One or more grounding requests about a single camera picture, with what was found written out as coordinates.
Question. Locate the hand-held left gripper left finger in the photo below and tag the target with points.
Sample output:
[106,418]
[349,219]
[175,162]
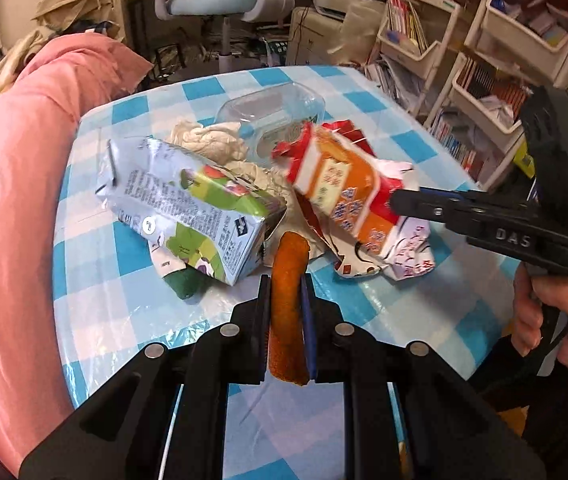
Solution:
[264,330]

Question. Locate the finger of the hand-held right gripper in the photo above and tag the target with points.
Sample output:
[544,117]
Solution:
[444,194]
[414,205]

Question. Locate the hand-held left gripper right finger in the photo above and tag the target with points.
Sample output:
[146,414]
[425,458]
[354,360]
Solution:
[309,330]

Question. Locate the orange carrot piece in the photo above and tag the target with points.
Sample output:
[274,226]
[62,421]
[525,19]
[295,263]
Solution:
[288,310]

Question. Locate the orange red snack bag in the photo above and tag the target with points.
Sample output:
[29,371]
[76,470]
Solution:
[344,185]

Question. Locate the dark green wrapper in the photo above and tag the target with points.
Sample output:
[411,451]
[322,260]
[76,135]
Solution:
[186,285]

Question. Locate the white green drink carton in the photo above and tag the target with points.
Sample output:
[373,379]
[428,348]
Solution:
[189,200]

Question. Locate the white tissue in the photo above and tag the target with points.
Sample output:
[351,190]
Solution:
[254,175]
[209,140]

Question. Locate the clear plastic bottle green label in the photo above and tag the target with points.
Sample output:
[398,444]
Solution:
[284,105]

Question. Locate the person's right hand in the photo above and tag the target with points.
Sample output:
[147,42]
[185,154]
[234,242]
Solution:
[526,310]

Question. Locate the wide white book rack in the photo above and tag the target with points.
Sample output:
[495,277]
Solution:
[489,115]

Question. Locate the narrow white book rack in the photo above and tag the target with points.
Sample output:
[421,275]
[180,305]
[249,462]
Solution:
[431,52]

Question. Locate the person's dark clothing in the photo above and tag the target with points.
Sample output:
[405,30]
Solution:
[554,420]

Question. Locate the translucent plastic bag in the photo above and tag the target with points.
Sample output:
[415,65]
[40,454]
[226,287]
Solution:
[364,25]

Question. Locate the white drawer cabinet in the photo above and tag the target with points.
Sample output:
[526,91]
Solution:
[314,35]

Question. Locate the white printer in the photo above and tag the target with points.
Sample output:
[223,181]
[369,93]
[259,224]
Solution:
[334,2]

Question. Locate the pink blanket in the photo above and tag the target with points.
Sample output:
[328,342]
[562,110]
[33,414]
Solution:
[9,210]

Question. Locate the grey blue office chair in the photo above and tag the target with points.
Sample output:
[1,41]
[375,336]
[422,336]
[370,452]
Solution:
[209,0]

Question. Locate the cream cloth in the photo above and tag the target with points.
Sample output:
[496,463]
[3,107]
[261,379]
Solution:
[9,65]

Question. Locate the tan jacket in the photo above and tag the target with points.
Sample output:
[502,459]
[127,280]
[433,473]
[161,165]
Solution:
[71,10]

